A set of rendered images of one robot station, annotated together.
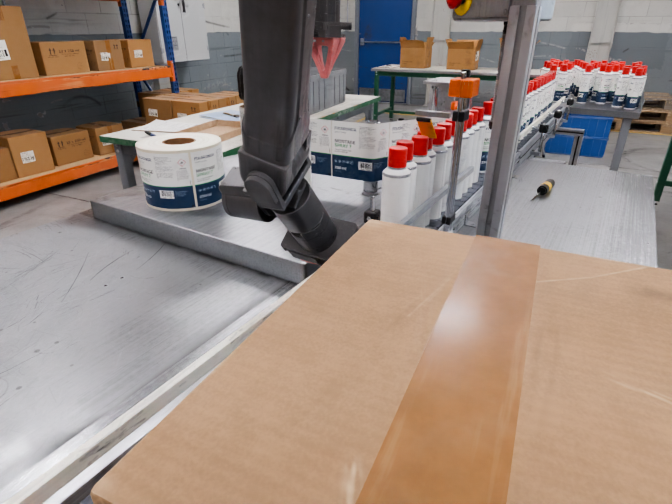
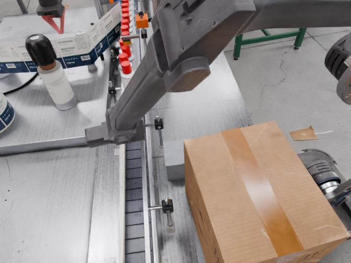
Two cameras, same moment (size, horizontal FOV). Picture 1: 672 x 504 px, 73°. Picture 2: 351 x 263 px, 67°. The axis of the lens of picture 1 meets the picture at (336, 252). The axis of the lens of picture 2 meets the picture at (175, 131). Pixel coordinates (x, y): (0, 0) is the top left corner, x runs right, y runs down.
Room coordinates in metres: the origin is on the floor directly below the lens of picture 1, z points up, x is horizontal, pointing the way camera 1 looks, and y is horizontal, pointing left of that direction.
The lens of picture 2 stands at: (0.06, 0.22, 1.63)
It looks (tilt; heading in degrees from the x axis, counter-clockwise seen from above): 50 degrees down; 325
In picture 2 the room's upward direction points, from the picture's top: 4 degrees counter-clockwise
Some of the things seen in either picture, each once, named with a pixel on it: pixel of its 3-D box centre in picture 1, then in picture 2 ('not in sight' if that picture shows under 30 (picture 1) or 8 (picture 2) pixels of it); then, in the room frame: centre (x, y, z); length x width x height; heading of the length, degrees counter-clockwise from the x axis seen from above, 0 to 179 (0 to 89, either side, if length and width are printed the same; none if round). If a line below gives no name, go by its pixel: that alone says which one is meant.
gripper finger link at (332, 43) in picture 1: (327, 52); (56, 18); (0.97, 0.02, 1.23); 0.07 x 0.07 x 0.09; 61
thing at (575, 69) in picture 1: (590, 79); not in sight; (2.98, -1.57, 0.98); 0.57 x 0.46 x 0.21; 59
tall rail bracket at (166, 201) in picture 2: not in sight; (161, 214); (0.35, 0.08, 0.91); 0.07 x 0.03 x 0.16; 59
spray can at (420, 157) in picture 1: (416, 187); (130, 69); (0.89, -0.16, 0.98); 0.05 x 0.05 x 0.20
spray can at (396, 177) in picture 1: (394, 202); (130, 86); (0.80, -0.11, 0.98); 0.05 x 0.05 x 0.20
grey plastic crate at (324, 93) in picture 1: (301, 89); not in sight; (3.12, 0.22, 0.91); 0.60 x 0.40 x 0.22; 158
